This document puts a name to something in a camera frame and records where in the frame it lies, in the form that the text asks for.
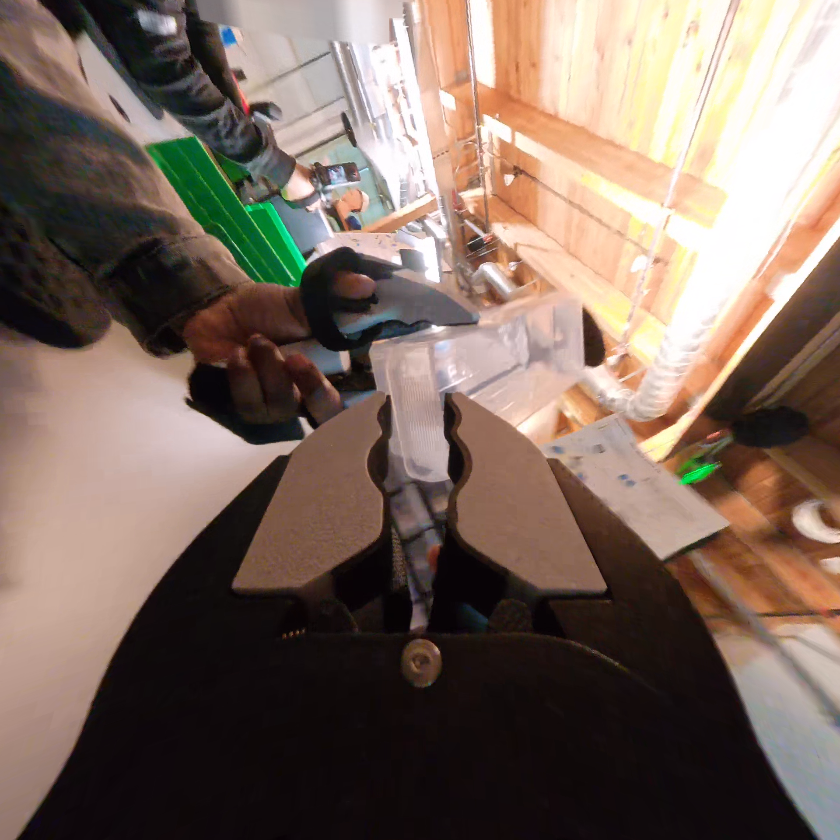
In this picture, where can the black round pad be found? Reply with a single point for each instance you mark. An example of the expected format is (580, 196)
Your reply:
(771, 426)

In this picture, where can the white printed paper sheet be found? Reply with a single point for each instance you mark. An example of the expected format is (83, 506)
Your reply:
(630, 485)

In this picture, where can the short silver pipe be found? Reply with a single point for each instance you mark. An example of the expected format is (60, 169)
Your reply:
(493, 279)

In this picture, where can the green plastic crate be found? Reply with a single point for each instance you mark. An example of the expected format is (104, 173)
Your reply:
(216, 197)

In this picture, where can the person's left forearm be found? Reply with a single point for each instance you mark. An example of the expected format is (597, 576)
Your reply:
(98, 216)

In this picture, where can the clear plastic bag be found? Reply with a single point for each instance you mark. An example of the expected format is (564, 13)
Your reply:
(499, 354)

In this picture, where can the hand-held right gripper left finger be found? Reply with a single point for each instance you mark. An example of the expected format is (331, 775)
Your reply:
(315, 512)

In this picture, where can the person's left hand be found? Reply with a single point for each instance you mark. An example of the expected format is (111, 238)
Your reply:
(262, 328)

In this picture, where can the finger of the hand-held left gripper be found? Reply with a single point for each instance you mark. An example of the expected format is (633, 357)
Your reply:
(420, 305)

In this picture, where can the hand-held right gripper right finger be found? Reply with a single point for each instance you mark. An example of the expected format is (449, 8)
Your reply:
(518, 518)

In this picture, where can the black hand-held device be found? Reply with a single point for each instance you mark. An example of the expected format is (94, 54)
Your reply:
(336, 174)

